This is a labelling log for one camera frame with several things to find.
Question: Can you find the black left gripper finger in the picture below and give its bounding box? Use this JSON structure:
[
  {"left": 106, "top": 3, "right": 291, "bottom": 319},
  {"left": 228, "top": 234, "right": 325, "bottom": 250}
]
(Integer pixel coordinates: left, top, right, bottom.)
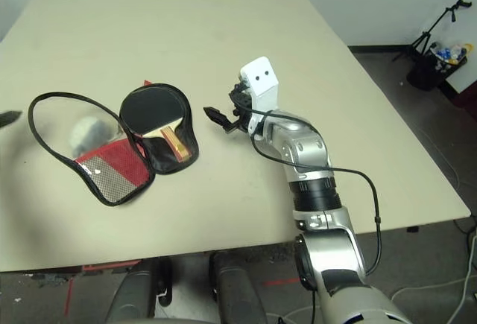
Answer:
[{"left": 0, "top": 109, "right": 23, "bottom": 128}]

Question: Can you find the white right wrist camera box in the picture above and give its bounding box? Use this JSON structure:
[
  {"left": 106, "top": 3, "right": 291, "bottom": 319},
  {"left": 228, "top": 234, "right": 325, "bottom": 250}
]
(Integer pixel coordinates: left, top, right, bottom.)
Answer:
[{"left": 239, "top": 56, "right": 279, "bottom": 113}]

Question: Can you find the white floor cable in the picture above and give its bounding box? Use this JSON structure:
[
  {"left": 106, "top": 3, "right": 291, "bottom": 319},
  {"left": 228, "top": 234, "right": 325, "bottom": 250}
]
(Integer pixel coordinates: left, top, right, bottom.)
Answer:
[{"left": 387, "top": 223, "right": 477, "bottom": 324}]

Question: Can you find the black red paddle case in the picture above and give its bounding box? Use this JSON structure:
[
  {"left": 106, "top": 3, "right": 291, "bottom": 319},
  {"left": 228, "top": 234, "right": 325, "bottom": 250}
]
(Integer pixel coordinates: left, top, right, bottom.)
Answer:
[{"left": 28, "top": 79, "right": 200, "bottom": 208}]

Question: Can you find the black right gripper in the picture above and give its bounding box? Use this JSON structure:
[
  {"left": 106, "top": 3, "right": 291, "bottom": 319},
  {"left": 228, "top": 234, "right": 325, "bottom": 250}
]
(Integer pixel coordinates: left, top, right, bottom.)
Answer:
[{"left": 203, "top": 80, "right": 262, "bottom": 133}]

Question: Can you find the black trash bin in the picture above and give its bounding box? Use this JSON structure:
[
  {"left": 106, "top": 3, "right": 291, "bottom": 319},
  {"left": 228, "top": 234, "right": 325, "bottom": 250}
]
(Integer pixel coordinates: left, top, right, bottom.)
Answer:
[{"left": 405, "top": 48, "right": 469, "bottom": 92}]

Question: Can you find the grey robot right leg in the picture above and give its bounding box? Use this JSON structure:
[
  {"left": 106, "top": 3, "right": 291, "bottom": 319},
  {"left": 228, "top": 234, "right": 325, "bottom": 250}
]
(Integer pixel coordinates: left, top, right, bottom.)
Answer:
[{"left": 208, "top": 252, "right": 268, "bottom": 324}]

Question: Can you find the dark red cabinet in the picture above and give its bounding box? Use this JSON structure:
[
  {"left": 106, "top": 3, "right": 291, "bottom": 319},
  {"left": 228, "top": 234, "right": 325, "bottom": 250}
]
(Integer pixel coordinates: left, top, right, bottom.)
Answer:
[{"left": 451, "top": 87, "right": 477, "bottom": 109}]

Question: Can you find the white grey wad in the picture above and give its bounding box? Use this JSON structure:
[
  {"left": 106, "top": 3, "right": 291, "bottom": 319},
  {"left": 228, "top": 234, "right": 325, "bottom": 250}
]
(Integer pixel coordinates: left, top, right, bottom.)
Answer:
[{"left": 69, "top": 115, "right": 113, "bottom": 156}]

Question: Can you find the black rubber ping-pong paddle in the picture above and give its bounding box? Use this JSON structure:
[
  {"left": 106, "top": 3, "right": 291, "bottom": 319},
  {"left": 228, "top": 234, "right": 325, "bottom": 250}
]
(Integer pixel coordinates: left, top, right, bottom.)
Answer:
[{"left": 119, "top": 89, "right": 193, "bottom": 163}]

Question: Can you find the black tripod stand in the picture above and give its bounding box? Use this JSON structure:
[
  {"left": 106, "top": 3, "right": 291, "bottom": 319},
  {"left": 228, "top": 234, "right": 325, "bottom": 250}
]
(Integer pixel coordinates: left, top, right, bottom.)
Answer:
[{"left": 393, "top": 0, "right": 473, "bottom": 63}]

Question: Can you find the grey robot leg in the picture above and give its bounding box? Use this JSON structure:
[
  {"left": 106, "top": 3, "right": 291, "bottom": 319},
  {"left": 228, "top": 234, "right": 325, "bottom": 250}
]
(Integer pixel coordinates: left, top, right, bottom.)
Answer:
[
  {"left": 208, "top": 252, "right": 268, "bottom": 324},
  {"left": 106, "top": 260, "right": 174, "bottom": 324}
]

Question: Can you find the grey robot left leg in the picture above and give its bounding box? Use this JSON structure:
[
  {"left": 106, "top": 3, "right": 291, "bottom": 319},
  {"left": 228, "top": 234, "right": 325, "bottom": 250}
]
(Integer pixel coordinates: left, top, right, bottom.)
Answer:
[{"left": 106, "top": 260, "right": 174, "bottom": 324}]

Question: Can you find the white blue trash pile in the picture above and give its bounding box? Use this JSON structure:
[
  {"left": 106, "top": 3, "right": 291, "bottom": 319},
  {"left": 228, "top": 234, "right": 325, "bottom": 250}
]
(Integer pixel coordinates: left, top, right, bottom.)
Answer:
[{"left": 430, "top": 42, "right": 470, "bottom": 65}]

